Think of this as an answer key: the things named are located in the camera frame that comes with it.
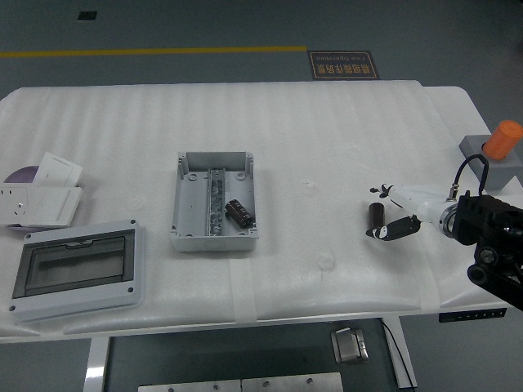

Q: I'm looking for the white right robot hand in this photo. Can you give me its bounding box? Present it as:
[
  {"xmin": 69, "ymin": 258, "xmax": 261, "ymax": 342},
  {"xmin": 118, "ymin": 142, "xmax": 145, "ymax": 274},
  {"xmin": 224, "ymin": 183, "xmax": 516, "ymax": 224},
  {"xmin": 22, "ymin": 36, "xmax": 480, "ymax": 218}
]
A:
[{"xmin": 365, "ymin": 183, "xmax": 445, "ymax": 243}]

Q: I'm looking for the grey open junction box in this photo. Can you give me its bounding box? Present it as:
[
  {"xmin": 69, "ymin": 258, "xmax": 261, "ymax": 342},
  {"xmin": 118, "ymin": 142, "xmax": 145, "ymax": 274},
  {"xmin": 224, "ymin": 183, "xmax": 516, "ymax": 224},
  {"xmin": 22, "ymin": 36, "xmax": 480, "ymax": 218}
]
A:
[{"xmin": 170, "ymin": 150, "xmax": 260, "ymax": 252}]

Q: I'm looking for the grey block base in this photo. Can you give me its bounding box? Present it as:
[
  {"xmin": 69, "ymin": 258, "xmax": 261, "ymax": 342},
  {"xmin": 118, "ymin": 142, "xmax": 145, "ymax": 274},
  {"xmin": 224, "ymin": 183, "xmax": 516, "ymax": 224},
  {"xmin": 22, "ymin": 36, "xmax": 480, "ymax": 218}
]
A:
[{"xmin": 459, "ymin": 134, "xmax": 523, "ymax": 193}]

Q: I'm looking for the orange cylinder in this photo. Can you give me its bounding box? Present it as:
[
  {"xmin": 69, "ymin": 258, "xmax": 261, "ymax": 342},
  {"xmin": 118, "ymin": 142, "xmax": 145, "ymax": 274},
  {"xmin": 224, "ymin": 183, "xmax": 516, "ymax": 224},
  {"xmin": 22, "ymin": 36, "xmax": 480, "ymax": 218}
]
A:
[{"xmin": 485, "ymin": 120, "xmax": 523, "ymax": 161}]

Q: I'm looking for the black table control panel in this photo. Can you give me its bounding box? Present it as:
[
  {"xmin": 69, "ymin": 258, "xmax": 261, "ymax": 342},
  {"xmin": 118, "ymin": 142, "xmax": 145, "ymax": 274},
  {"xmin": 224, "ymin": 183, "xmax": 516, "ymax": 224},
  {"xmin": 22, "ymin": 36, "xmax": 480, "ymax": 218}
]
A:
[{"xmin": 439, "ymin": 308, "xmax": 507, "ymax": 324}]

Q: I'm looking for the white foam mat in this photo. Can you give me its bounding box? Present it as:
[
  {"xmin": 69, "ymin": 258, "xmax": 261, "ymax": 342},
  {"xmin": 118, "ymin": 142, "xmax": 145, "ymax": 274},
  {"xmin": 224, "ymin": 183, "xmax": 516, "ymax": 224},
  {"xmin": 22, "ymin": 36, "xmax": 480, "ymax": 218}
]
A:
[{"xmin": 0, "ymin": 79, "xmax": 442, "ymax": 338}]

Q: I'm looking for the white table leg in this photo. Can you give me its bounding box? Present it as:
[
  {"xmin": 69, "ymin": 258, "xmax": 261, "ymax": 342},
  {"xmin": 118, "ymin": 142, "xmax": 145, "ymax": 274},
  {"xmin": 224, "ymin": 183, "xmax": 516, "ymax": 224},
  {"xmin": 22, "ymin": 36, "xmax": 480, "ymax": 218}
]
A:
[
  {"xmin": 383, "ymin": 316, "xmax": 418, "ymax": 389},
  {"xmin": 84, "ymin": 336, "xmax": 112, "ymax": 392}
]

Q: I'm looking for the black floor sign orange text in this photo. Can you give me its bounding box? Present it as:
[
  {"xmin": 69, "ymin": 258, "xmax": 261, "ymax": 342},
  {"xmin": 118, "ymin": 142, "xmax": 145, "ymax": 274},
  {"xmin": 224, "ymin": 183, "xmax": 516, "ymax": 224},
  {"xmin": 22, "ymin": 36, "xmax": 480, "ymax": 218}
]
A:
[{"xmin": 308, "ymin": 50, "xmax": 381, "ymax": 81}]

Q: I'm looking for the grey metal plate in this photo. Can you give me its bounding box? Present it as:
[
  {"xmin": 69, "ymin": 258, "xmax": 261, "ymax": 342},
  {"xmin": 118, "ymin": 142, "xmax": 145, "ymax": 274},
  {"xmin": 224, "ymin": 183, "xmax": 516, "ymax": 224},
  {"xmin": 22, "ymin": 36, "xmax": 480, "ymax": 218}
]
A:
[
  {"xmin": 137, "ymin": 379, "xmax": 242, "ymax": 392},
  {"xmin": 241, "ymin": 373, "xmax": 343, "ymax": 392}
]

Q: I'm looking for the purple disc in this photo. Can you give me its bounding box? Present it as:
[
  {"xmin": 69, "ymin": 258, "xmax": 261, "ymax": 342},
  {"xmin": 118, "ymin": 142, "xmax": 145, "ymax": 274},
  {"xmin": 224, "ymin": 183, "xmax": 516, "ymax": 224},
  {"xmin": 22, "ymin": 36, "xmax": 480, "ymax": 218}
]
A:
[{"xmin": 2, "ymin": 165, "xmax": 42, "ymax": 232}]

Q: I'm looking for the thin black cable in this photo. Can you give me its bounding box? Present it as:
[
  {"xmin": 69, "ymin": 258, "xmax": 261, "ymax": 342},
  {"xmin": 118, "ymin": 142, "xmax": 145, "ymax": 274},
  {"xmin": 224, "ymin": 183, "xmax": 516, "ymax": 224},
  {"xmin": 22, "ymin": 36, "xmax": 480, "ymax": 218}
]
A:
[{"xmin": 382, "ymin": 320, "xmax": 413, "ymax": 389}]

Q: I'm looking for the silver metal bracket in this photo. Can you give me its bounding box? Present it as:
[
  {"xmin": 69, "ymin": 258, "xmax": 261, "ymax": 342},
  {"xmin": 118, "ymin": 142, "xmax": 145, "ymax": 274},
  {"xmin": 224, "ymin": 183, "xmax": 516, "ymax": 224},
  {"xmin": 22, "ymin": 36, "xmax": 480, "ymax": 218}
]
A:
[{"xmin": 329, "ymin": 326, "xmax": 371, "ymax": 365}]

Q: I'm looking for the metal mounting rail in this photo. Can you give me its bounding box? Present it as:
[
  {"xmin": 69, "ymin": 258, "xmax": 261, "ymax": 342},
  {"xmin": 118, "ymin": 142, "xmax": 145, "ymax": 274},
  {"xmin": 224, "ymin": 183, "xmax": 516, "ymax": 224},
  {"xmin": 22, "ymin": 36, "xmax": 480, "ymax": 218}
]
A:
[{"xmin": 206, "ymin": 167, "xmax": 226, "ymax": 237}]

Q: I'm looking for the grey enclosure lid dark window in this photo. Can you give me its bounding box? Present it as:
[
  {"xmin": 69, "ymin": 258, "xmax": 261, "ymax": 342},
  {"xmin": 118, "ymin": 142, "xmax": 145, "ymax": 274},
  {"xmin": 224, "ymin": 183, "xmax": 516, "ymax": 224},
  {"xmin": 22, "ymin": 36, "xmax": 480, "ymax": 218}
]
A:
[{"xmin": 7, "ymin": 219, "xmax": 146, "ymax": 326}]

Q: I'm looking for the white switch plate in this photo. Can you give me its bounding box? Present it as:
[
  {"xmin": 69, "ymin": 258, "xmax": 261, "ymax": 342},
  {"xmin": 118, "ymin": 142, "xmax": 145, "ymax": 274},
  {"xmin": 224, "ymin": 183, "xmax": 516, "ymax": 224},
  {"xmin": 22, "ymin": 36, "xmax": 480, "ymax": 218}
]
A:
[
  {"xmin": 25, "ymin": 185, "xmax": 84, "ymax": 229},
  {"xmin": 33, "ymin": 151, "xmax": 84, "ymax": 189}
]

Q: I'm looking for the white wall socket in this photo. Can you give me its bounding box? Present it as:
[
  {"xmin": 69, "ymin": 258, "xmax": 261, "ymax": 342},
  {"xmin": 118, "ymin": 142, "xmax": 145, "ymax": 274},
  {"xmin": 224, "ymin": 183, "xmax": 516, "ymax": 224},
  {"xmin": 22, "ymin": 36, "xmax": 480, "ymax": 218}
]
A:
[{"xmin": 0, "ymin": 184, "xmax": 36, "ymax": 225}]

